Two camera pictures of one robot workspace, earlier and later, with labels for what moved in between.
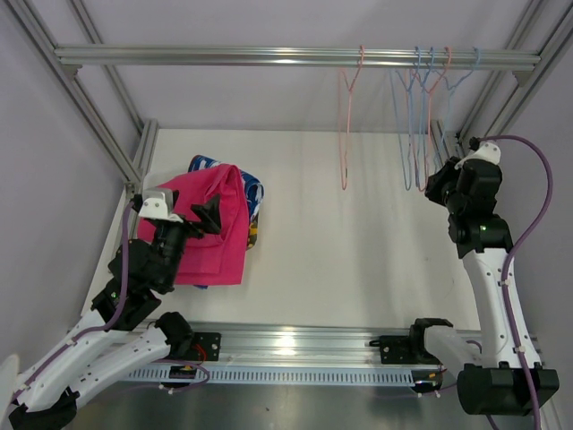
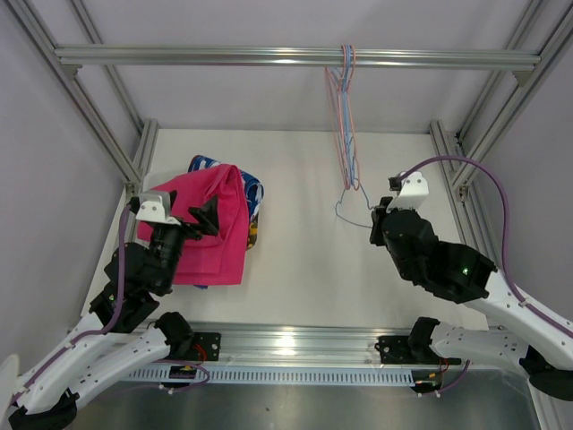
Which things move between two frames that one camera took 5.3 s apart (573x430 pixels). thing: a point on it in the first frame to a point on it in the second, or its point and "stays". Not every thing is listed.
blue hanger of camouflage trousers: x=421 y=150 to x=350 y=149
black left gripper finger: x=175 y=198 stays
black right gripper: x=435 y=181 to x=377 y=215
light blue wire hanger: x=410 y=117 to x=343 y=81
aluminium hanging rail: x=80 y=55 stays
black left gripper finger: x=209 y=214 stays
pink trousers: x=218 y=258 stays
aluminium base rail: x=293 y=344 stays
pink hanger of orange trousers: x=418 y=185 to x=337 y=101
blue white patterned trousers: x=253 y=188 stays
